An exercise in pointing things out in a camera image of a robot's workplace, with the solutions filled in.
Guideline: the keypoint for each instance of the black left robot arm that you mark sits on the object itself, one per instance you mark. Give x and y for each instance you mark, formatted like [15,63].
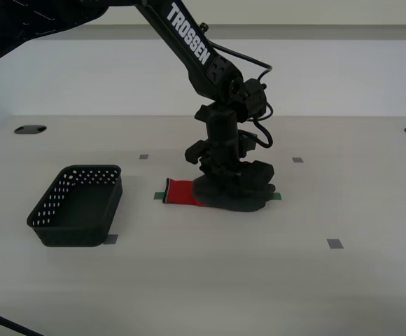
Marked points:
[196,59]

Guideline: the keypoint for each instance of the grey tape marker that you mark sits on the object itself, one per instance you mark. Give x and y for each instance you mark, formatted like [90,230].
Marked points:
[335,244]
[143,157]
[297,160]
[112,239]

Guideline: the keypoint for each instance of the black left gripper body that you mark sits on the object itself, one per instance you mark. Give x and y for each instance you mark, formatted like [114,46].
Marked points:
[222,157]

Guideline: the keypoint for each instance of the black perforated plastic basket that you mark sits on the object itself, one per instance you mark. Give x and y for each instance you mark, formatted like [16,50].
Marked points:
[78,210]

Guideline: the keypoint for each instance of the red and black work glove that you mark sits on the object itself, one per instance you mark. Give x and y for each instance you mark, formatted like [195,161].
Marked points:
[182,192]

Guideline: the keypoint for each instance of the green tape strip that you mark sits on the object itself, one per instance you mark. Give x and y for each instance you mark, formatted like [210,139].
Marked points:
[159,196]

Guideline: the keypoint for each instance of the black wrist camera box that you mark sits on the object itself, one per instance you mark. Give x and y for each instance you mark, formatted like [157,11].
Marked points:
[248,143]

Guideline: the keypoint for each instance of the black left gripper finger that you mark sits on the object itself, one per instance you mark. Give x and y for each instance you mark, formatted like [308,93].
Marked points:
[224,182]

